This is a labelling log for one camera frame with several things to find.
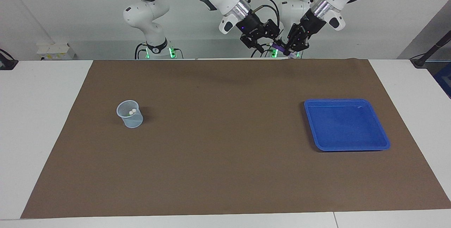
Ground purple pen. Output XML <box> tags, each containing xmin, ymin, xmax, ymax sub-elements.
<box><xmin>271</xmin><ymin>42</ymin><xmax>296</xmax><ymax>58</ymax></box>

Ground blue plastic tray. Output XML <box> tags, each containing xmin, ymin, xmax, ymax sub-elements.
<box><xmin>304</xmin><ymin>98</ymin><xmax>391</xmax><ymax>152</ymax></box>

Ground brown table mat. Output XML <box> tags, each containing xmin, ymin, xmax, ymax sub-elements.
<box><xmin>20</xmin><ymin>58</ymin><xmax>451</xmax><ymax>219</ymax></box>

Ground black stand pole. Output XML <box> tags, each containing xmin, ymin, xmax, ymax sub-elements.
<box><xmin>410</xmin><ymin>31</ymin><xmax>451</xmax><ymax>68</ymax></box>

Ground translucent plastic cup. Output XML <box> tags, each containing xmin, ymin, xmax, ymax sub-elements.
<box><xmin>117</xmin><ymin>100</ymin><xmax>144</xmax><ymax>129</ymax></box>

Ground blue box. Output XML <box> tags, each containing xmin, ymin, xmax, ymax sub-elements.
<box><xmin>434</xmin><ymin>62</ymin><xmax>451</xmax><ymax>98</ymax></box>

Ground black stand base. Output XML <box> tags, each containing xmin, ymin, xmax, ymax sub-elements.
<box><xmin>0</xmin><ymin>49</ymin><xmax>19</xmax><ymax>70</ymax></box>

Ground black base cables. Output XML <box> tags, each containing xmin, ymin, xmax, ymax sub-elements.
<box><xmin>251</xmin><ymin>43</ymin><xmax>273</xmax><ymax>58</ymax></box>

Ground white wall socket box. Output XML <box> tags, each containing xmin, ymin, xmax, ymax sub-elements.
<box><xmin>36</xmin><ymin>43</ymin><xmax>75</xmax><ymax>60</ymax></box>

